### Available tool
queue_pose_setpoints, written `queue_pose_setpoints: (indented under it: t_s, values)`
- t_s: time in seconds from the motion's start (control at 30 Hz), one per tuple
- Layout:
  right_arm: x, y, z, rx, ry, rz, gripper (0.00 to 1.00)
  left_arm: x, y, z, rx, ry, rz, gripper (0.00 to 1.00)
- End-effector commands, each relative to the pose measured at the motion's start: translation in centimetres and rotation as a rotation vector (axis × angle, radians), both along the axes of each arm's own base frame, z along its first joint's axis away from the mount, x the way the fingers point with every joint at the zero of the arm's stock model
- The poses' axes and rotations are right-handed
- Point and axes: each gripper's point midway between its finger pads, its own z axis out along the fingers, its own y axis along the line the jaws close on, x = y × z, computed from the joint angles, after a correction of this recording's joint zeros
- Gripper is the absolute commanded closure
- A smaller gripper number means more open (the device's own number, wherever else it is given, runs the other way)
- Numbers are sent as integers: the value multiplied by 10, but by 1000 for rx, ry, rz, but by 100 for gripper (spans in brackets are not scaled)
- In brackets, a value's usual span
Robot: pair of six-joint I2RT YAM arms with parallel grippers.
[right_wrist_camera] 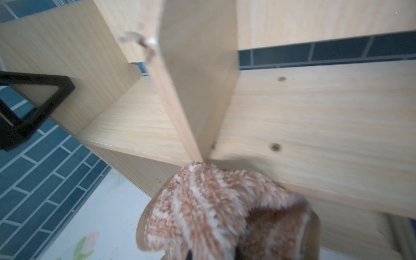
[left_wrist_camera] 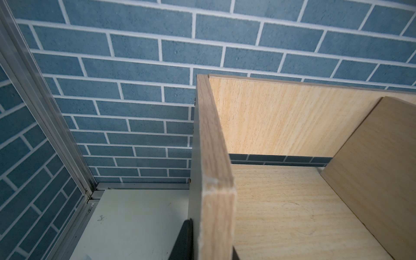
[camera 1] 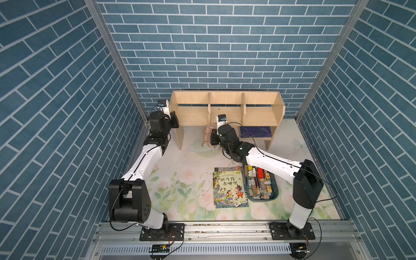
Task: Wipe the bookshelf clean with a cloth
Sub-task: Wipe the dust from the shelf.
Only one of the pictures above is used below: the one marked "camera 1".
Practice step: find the red block in tray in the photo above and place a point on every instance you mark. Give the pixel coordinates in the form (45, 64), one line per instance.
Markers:
(260, 173)

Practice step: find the right circuit board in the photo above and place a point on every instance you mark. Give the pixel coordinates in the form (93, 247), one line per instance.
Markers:
(299, 251)

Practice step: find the colourful children's picture book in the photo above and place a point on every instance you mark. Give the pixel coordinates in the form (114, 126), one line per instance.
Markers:
(228, 188)

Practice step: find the left green circuit board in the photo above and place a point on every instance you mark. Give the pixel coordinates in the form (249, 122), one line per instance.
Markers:
(160, 249)

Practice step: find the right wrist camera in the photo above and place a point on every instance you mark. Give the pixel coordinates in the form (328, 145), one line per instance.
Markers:
(221, 120)

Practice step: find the top blue book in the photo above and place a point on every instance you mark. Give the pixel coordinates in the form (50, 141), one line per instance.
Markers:
(255, 132)

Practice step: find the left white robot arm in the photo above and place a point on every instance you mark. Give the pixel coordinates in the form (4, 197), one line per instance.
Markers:
(129, 199)

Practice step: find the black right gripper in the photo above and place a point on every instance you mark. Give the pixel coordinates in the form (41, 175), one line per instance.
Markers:
(214, 142)

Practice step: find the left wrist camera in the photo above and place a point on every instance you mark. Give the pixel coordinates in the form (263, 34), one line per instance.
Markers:
(164, 107)

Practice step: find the pink striped cloth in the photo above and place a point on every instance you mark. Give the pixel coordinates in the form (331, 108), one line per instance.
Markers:
(207, 135)

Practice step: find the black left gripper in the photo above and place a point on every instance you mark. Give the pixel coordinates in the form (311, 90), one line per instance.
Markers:
(173, 119)

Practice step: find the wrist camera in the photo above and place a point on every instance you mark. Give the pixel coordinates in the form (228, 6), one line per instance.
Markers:
(164, 107)
(221, 120)

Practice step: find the teal tray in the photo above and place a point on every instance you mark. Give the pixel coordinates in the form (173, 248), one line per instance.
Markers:
(259, 190)

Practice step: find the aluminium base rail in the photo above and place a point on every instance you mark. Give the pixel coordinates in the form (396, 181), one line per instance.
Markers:
(229, 240)

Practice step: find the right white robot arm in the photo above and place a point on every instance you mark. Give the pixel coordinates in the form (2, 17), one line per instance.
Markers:
(303, 176)

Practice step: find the light wooden bookshelf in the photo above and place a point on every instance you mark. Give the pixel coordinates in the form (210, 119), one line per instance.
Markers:
(249, 108)

